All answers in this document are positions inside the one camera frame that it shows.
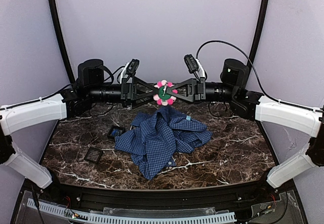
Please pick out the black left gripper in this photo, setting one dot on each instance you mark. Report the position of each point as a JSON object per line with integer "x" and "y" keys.
{"x": 125, "y": 90}

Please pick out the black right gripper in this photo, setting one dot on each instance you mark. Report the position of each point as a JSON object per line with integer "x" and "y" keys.
{"x": 200, "y": 90}

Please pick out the pink pompom brooch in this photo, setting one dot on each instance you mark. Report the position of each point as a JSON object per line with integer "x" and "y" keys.
{"x": 162, "y": 97}

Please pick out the blue checked shirt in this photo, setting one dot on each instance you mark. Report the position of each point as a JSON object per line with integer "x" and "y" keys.
{"x": 156, "y": 137}

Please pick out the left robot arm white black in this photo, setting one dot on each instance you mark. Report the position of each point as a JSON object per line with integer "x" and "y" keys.
{"x": 94, "y": 84}

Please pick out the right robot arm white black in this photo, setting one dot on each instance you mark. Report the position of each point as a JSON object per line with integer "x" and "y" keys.
{"x": 258, "y": 107}

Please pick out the black square box base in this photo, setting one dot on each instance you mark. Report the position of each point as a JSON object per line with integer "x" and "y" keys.
{"x": 115, "y": 131}

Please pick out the black square box lid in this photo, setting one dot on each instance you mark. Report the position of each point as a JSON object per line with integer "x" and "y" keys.
{"x": 93, "y": 155}

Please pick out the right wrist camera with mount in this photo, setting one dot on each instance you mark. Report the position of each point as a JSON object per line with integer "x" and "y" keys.
{"x": 194, "y": 67}

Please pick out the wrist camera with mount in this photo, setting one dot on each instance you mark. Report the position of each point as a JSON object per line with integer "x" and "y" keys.
{"x": 194, "y": 67}
{"x": 129, "y": 70}

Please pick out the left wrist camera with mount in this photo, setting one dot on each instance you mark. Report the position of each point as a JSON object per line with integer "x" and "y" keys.
{"x": 129, "y": 70}

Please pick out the black front aluminium rail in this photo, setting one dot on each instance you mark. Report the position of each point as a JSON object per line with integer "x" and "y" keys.
{"x": 230, "y": 196}

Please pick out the right black frame post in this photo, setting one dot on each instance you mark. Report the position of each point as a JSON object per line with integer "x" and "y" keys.
{"x": 258, "y": 29}

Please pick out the black frame post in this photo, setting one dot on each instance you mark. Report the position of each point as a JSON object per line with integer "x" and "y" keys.
{"x": 258, "y": 29}
{"x": 60, "y": 40}

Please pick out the white slotted cable duct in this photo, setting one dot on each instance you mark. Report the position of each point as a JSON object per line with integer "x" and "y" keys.
{"x": 114, "y": 215}

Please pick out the left black frame post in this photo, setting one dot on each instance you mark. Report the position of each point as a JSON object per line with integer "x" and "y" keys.
{"x": 60, "y": 40}

